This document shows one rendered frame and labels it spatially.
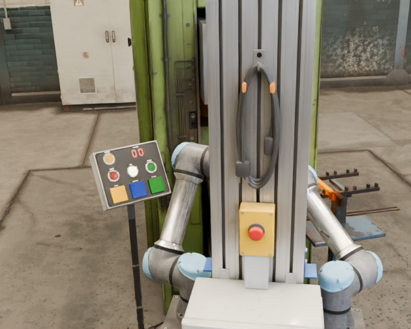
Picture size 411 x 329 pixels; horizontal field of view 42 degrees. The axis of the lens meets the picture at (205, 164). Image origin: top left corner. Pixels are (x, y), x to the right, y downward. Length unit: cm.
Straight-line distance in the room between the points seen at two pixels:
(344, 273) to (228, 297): 59
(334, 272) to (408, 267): 218
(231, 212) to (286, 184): 16
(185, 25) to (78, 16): 526
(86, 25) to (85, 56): 43
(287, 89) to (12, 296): 291
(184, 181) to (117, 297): 177
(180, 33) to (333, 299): 154
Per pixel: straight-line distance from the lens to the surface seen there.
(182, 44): 278
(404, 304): 366
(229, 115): 129
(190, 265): 190
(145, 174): 265
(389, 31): 942
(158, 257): 197
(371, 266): 199
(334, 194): 261
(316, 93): 297
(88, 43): 798
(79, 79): 808
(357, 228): 293
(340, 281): 187
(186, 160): 199
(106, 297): 365
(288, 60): 125
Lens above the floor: 204
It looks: 21 degrees down
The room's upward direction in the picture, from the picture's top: 2 degrees counter-clockwise
